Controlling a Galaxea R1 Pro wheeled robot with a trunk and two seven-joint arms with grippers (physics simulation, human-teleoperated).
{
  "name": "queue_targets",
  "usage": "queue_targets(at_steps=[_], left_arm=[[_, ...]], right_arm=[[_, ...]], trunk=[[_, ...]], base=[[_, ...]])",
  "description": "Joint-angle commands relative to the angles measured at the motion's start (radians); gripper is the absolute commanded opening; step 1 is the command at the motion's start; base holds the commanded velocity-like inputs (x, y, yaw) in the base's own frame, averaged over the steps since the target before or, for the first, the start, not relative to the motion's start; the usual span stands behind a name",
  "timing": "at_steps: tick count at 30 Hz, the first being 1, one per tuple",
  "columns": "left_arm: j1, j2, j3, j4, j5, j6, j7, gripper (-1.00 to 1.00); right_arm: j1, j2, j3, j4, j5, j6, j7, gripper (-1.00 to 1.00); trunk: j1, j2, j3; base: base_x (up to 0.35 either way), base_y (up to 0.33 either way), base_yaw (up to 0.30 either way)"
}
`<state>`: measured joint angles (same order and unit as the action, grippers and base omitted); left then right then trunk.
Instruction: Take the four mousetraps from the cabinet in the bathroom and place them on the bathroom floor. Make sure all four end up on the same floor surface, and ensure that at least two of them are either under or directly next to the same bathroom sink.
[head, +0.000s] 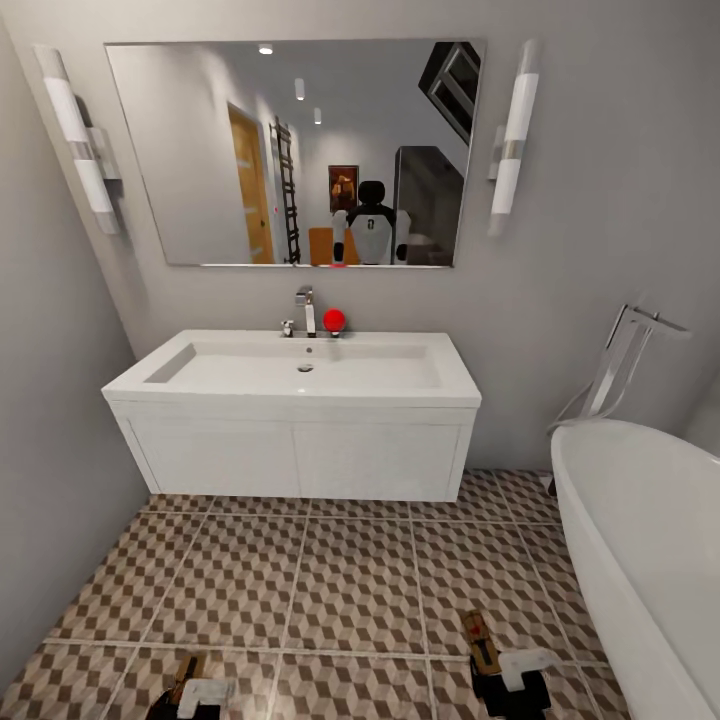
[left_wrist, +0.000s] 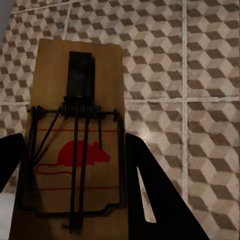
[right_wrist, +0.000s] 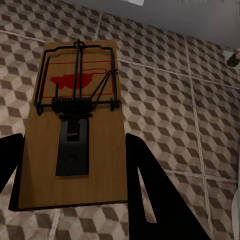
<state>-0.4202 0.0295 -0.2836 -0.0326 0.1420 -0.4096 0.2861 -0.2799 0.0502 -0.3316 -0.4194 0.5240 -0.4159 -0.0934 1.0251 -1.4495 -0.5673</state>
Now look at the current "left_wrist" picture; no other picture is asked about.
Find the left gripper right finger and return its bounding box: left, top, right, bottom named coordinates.
left=125, top=133, right=210, bottom=240

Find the mousetrap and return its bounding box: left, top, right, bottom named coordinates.
left=9, top=38, right=129, bottom=240

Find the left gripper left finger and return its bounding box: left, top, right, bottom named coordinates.
left=0, top=133, right=24, bottom=193

